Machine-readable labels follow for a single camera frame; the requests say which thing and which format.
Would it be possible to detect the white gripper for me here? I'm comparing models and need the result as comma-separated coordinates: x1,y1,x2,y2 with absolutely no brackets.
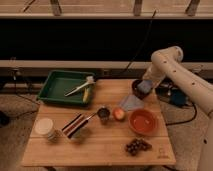
143,64,165,88

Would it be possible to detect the blue sponge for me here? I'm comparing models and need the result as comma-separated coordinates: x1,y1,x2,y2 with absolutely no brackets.
137,80,152,94

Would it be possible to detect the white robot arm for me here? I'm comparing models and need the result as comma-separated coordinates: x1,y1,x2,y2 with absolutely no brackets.
142,46,213,171

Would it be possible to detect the dark purple bowl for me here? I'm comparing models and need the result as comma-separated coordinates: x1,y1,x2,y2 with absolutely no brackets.
132,79,152,99

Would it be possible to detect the orange bowl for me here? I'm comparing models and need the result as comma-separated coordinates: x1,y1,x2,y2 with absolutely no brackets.
128,109,158,136

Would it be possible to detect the black power adapter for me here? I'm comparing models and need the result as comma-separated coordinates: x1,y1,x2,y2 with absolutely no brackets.
170,90,186,107

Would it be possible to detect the grey cloth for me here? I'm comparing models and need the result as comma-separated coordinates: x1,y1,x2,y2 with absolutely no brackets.
119,94,144,111

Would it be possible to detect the red apple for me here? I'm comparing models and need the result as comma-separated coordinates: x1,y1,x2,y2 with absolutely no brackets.
112,107,125,121

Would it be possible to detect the white dish brush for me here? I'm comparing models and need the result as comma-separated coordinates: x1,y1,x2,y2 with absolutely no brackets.
64,76,95,97

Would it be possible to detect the small dark cup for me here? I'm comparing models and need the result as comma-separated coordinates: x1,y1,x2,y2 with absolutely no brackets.
97,107,110,124

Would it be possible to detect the bunch of dark grapes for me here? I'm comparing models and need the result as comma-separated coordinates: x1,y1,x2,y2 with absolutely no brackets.
125,138,152,156

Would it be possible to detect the green plastic tray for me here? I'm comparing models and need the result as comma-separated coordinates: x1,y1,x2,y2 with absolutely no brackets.
37,70,94,106

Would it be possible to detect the white lidded jar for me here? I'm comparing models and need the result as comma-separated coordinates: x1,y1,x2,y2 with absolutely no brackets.
34,118,56,141

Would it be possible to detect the black cable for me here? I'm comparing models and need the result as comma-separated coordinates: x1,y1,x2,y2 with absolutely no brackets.
117,9,157,77

